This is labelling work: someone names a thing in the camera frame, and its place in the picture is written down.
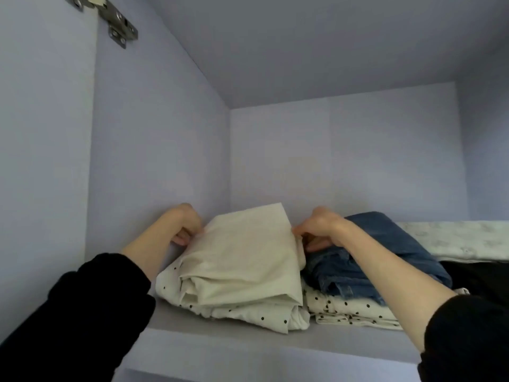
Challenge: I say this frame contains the person's left hand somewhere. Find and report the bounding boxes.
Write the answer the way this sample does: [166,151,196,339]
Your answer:
[163,203,206,248]

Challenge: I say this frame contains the light grey wardrobe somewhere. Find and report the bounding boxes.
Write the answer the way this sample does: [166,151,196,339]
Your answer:
[0,0,509,382]

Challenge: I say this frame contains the cream polka dot pants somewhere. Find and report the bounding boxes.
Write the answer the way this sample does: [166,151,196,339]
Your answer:
[302,284,470,331]

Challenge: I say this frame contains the grey wardrobe shelf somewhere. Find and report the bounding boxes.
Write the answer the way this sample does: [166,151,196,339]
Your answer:
[113,302,423,382]

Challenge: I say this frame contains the person's right hand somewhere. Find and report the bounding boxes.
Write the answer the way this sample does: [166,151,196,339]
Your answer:
[292,206,351,253]

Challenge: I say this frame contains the white polka dot pants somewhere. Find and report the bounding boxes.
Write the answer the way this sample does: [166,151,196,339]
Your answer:
[154,262,311,334]

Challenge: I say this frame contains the blue denim jeans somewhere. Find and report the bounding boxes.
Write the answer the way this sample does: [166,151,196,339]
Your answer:
[302,211,453,307]

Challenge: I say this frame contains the beige patterned pants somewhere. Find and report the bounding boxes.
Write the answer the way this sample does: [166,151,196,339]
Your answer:
[395,220,509,263]

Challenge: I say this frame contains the person's right forearm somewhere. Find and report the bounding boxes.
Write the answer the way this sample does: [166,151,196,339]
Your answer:
[334,220,509,382]

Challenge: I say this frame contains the cream white jacket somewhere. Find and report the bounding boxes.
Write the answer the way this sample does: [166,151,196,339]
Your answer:
[177,203,307,309]

